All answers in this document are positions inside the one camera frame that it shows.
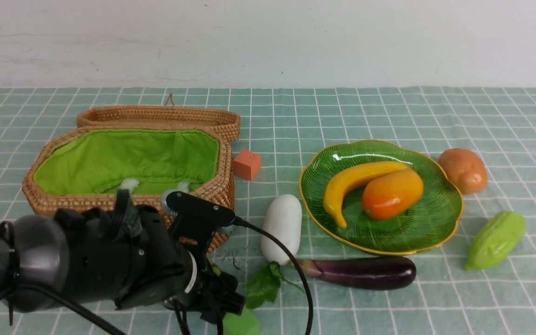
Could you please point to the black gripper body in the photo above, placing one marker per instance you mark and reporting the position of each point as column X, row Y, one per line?
column 127, row 255

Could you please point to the white radish with leaves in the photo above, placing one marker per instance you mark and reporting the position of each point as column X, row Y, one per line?
column 283, row 220

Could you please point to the yellow banana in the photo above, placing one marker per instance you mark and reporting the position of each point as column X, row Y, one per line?
column 353, row 178

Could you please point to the purple eggplant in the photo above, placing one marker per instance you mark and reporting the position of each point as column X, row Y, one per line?
column 381, row 273

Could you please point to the orange mango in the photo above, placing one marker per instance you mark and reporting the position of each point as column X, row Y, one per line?
column 393, row 194

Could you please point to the brown potato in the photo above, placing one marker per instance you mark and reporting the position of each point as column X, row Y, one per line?
column 464, row 169

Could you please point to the light green bitter gourd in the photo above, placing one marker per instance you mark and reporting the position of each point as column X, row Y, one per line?
column 496, row 241

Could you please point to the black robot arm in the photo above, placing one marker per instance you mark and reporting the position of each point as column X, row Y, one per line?
column 29, row 263

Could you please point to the woven wicker basket green lining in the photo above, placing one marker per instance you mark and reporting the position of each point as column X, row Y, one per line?
column 84, row 168

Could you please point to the green foam cube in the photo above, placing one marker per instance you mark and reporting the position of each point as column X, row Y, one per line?
column 244, row 324

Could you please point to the orange foam cube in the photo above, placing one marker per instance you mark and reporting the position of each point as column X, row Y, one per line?
column 247, row 165

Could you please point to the woven wicker basket lid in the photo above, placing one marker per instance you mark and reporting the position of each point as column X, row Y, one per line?
column 222, row 122

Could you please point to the green checkered tablecloth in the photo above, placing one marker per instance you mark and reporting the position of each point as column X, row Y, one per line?
column 288, row 126

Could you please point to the green leaf-shaped glass plate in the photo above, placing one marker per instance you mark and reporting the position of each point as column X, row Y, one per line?
column 429, row 224

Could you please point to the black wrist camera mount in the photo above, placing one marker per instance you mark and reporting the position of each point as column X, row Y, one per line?
column 196, row 221

